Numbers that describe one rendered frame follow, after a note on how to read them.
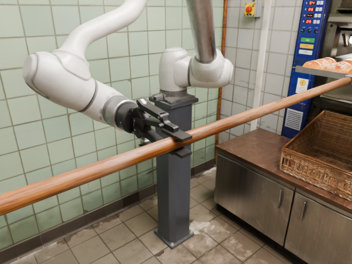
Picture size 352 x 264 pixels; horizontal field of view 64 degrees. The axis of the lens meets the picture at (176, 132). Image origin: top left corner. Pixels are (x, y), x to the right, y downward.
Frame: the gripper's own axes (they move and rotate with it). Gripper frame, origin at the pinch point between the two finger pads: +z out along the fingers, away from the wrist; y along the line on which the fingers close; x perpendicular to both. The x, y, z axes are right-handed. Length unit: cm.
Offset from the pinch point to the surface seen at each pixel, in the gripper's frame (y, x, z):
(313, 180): 59, -105, -9
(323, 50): -2, -155, -39
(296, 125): 51, -152, -45
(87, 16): -22, -38, -126
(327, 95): 25, -153, -30
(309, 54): 1, -152, -46
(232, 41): -2, -156, -114
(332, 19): -21, -140, -31
